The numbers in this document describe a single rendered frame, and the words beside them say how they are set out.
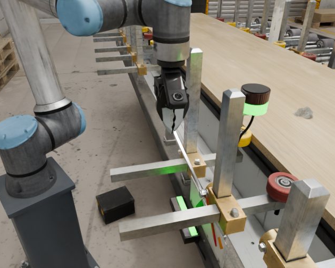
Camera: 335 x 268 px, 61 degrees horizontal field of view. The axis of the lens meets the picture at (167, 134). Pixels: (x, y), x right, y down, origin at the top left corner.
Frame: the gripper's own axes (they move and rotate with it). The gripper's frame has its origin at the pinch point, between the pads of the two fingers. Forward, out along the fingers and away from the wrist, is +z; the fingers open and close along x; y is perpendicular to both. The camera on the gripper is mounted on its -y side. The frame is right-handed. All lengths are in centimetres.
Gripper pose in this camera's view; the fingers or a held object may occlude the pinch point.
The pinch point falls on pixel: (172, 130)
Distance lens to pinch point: 80.3
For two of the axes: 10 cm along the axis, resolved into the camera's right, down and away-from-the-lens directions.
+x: -9.7, 1.3, -2.1
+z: 0.0, 8.5, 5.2
